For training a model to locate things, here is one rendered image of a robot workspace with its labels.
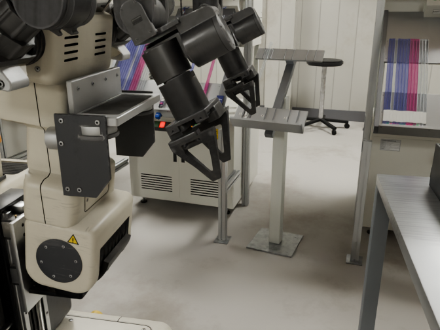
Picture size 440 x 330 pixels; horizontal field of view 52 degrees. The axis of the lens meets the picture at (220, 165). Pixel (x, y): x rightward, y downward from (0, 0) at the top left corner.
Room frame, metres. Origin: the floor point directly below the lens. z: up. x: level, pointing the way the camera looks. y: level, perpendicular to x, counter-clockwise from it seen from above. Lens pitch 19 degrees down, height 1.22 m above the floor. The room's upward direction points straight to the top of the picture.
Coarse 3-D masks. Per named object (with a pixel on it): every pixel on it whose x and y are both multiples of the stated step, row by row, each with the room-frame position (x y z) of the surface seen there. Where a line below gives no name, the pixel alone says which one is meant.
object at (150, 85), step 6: (150, 84) 2.46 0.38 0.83; (156, 84) 2.45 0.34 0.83; (162, 84) 2.44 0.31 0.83; (204, 84) 2.38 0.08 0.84; (210, 84) 2.37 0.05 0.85; (216, 84) 2.36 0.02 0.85; (144, 90) 2.44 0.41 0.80; (150, 90) 2.43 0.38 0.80; (156, 90) 2.42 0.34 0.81; (210, 90) 2.34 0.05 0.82; (216, 90) 2.33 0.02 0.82; (210, 96) 2.32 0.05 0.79; (216, 96) 2.31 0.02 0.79; (168, 108) 2.32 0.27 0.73
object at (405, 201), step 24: (384, 192) 1.01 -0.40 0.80; (408, 192) 1.01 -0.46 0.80; (432, 192) 1.01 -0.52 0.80; (384, 216) 1.10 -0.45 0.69; (408, 216) 0.88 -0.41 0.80; (432, 216) 0.88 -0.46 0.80; (384, 240) 1.10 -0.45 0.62; (408, 240) 0.77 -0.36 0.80; (432, 240) 0.77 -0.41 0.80; (408, 264) 0.72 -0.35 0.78; (432, 264) 0.69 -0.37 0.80; (432, 288) 0.61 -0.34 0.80; (360, 312) 1.14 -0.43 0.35; (432, 312) 0.56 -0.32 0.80
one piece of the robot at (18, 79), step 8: (16, 64) 0.73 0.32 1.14; (0, 72) 0.68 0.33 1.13; (8, 72) 0.70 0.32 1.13; (16, 72) 0.71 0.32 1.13; (0, 80) 0.69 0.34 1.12; (8, 80) 0.68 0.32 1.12; (16, 80) 0.70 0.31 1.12; (24, 80) 0.72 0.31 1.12; (0, 88) 0.69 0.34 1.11; (8, 88) 0.68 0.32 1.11; (16, 88) 0.70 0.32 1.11
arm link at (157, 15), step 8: (120, 0) 0.64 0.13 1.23; (136, 0) 0.64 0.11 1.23; (144, 0) 0.64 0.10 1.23; (152, 0) 0.63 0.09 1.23; (160, 0) 0.68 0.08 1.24; (152, 8) 0.63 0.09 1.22; (160, 8) 0.66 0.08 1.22; (152, 16) 0.63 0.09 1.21; (160, 16) 0.66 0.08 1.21; (168, 16) 0.70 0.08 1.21; (120, 24) 0.64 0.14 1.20; (160, 24) 0.67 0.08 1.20
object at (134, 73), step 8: (128, 48) 2.68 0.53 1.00; (136, 48) 2.66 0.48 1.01; (144, 48) 2.65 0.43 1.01; (136, 56) 2.62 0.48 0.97; (120, 64) 2.60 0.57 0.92; (128, 64) 2.59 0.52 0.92; (136, 64) 2.58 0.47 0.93; (144, 64) 2.56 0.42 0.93; (120, 72) 2.56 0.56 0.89; (128, 72) 2.55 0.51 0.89; (136, 72) 2.53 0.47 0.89; (144, 72) 2.52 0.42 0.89; (120, 80) 2.52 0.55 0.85; (128, 80) 2.50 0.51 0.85; (136, 80) 2.49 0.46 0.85; (144, 80) 2.48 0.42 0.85; (128, 88) 2.46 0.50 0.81; (136, 88) 2.45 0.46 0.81
